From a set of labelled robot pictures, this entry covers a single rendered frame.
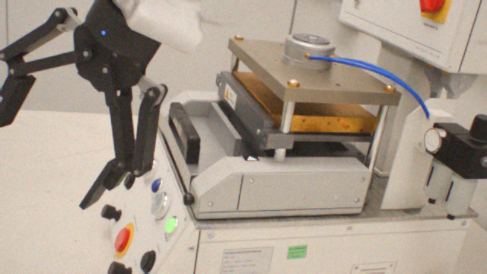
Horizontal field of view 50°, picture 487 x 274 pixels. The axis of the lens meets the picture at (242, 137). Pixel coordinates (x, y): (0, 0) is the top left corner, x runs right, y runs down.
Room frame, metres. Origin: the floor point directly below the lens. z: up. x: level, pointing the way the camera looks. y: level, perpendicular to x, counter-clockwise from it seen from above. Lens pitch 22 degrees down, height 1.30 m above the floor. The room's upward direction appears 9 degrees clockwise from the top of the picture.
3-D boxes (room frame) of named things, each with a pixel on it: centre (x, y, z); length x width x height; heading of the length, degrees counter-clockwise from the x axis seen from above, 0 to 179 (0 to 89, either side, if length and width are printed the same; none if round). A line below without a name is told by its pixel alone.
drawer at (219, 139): (0.80, -0.04, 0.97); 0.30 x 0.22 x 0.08; 111
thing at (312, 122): (0.81, -0.08, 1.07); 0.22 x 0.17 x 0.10; 21
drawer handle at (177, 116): (0.75, 0.09, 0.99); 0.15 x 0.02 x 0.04; 21
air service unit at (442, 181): (0.65, -0.28, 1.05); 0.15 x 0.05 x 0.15; 21
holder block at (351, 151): (0.81, -0.08, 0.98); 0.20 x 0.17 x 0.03; 21
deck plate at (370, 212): (0.83, -0.11, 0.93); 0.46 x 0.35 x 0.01; 111
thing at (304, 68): (0.81, -0.12, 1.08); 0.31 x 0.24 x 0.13; 21
